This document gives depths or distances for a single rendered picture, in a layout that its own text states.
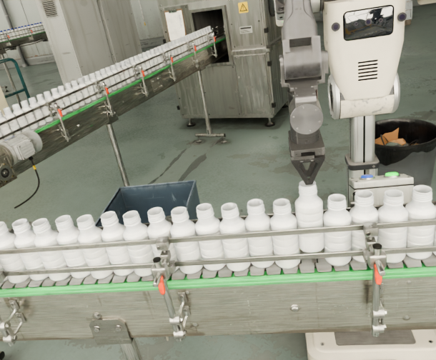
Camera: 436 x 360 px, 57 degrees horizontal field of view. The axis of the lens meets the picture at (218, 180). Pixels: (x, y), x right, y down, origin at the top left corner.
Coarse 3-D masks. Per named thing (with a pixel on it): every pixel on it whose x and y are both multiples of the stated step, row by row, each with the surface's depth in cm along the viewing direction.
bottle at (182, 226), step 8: (176, 208) 93; (184, 208) 92; (176, 216) 90; (184, 216) 91; (176, 224) 92; (184, 224) 91; (192, 224) 93; (176, 232) 92; (184, 232) 91; (192, 232) 92; (176, 248) 94; (184, 248) 93; (192, 248) 93; (184, 256) 94; (192, 256) 94; (200, 256) 96; (184, 272) 96; (192, 272) 96
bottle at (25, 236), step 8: (16, 224) 100; (24, 224) 98; (16, 232) 98; (24, 232) 99; (32, 232) 100; (16, 240) 99; (24, 240) 99; (32, 240) 99; (16, 248) 101; (24, 256) 100; (32, 256) 100; (24, 264) 102; (32, 264) 101; (40, 264) 102; (40, 280) 104
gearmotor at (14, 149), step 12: (24, 132) 218; (0, 144) 206; (12, 144) 207; (24, 144) 208; (36, 144) 218; (0, 156) 202; (12, 156) 206; (24, 156) 208; (0, 168) 200; (12, 168) 207; (0, 180) 202; (12, 180) 208
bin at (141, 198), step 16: (128, 192) 159; (144, 192) 158; (160, 192) 157; (176, 192) 157; (192, 192) 146; (112, 208) 150; (128, 208) 162; (144, 208) 162; (192, 208) 145; (96, 224) 136
